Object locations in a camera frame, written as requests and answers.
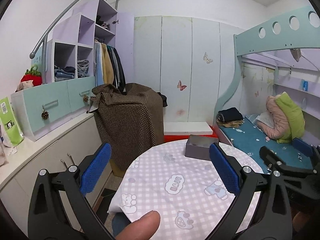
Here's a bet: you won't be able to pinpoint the white pillow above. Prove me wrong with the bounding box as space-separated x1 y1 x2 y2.
256 111 274 129

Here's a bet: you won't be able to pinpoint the hanging clothes row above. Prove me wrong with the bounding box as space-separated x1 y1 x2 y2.
93 39 126 94

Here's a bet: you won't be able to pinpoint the pink butterfly wall sticker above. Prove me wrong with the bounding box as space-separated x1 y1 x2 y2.
177 80 187 91

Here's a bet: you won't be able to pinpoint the pink checkered cartoon tablecloth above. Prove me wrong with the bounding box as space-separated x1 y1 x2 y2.
107 139 264 240

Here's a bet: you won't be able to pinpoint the beige butterfly wall sticker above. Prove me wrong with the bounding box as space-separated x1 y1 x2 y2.
203 53 213 64

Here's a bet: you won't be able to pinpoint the brown striped cloth cover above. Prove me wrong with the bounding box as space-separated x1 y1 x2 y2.
91 83 164 171

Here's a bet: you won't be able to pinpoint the mint drawer cabinet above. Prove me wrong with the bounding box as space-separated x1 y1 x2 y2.
11 76 95 142

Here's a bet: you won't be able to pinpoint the grey metal tin box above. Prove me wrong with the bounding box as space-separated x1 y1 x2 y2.
184 135 219 161

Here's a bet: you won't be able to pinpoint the white low cabinet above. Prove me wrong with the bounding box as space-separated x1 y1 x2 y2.
1 114 101 233

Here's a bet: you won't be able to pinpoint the red storage bench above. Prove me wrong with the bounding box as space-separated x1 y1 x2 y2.
163 126 220 144

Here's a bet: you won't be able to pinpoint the pinecone drawer ornament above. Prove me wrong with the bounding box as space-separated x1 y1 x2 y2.
41 110 49 120

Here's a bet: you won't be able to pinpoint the red strawberry plush toy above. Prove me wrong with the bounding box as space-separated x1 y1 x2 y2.
16 64 42 92

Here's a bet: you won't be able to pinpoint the grey metal stair handrail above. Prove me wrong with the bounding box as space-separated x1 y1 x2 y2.
29 0 122 84

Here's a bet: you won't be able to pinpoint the green packaging bag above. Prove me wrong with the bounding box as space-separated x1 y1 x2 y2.
0 97 24 148

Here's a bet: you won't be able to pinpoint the mint bunk bed frame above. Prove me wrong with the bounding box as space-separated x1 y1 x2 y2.
214 6 320 123

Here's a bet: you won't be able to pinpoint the lilac shelf cabinet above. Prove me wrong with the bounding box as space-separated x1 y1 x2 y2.
45 0 134 83

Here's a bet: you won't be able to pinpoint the left hand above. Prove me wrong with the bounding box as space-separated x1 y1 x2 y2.
116 210 161 240

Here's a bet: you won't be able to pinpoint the teal patterned bed mattress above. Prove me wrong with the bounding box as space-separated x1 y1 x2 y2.
220 118 312 173

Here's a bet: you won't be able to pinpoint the tan folded clothes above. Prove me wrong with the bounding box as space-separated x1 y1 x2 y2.
216 119 244 128

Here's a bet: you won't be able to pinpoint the black garment behind cover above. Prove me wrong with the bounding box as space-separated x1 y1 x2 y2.
157 92 168 108

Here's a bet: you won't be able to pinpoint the dark navy folded clothes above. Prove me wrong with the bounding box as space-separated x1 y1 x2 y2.
217 107 243 123

